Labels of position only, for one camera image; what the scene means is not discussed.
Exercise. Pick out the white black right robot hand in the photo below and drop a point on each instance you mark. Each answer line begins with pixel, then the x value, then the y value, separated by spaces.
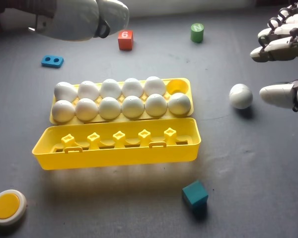
pixel 280 48

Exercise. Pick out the yellow plastic egg carton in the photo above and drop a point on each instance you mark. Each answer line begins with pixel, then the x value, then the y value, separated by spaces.
pixel 119 148

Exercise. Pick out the white toy egg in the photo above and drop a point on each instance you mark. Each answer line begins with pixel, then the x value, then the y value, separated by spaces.
pixel 132 87
pixel 88 89
pixel 62 111
pixel 154 86
pixel 156 105
pixel 109 108
pixel 110 88
pixel 132 107
pixel 64 91
pixel 179 103
pixel 86 109
pixel 241 96

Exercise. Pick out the blue block with two holes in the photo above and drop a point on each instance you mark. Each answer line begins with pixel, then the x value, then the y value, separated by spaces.
pixel 52 61

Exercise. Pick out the teal cube block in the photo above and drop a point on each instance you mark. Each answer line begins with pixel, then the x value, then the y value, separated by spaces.
pixel 195 198

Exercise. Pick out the yellow round disc white rim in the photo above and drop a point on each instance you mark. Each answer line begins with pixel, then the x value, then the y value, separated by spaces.
pixel 7 207

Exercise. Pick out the grey table cloth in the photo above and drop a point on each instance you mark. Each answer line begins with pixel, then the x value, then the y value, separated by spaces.
pixel 250 161

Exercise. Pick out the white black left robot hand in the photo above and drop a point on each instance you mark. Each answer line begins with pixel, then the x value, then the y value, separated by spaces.
pixel 77 22

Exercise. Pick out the green cylinder with letter N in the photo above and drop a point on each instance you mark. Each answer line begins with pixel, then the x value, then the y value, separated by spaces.
pixel 197 33

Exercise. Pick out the red block with number six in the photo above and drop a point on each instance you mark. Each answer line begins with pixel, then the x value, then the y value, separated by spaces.
pixel 125 41

